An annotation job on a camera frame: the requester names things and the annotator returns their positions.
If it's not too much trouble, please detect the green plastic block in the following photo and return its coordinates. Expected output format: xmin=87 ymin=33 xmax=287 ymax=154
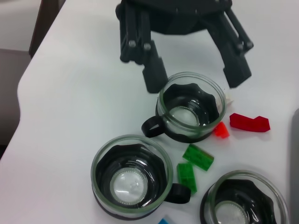
xmin=176 ymin=162 xmax=199 ymax=196
xmin=182 ymin=144 xmax=215 ymax=172

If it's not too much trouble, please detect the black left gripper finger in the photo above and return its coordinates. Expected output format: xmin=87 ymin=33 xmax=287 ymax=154
xmin=205 ymin=9 xmax=255 ymax=89

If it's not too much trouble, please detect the blue square block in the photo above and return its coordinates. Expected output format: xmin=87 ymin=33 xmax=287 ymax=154
xmin=157 ymin=216 xmax=175 ymax=224

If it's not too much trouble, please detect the glass teacup black sleeve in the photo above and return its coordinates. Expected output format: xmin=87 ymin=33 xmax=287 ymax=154
xmin=90 ymin=134 xmax=192 ymax=221
xmin=141 ymin=71 xmax=227 ymax=143
xmin=199 ymin=169 xmax=287 ymax=224

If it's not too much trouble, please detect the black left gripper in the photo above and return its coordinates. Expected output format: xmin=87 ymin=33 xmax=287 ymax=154
xmin=115 ymin=0 xmax=234 ymax=94

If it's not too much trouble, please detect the small orange-red block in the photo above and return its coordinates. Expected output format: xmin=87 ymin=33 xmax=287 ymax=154
xmin=214 ymin=121 xmax=231 ymax=140

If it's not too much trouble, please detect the dark red long block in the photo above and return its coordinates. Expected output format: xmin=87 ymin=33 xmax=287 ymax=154
xmin=229 ymin=112 xmax=271 ymax=133

